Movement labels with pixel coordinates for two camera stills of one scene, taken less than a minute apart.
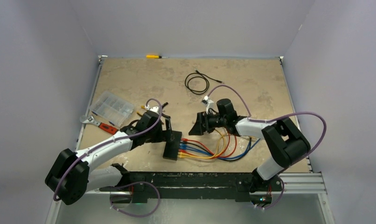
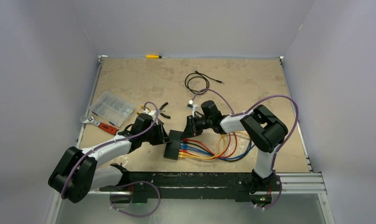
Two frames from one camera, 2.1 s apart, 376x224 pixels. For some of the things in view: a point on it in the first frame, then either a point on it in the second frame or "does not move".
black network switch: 172,139 does not move
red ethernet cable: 209,150 does not move
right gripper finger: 200,126 → 190,129
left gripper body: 156,131 does not move
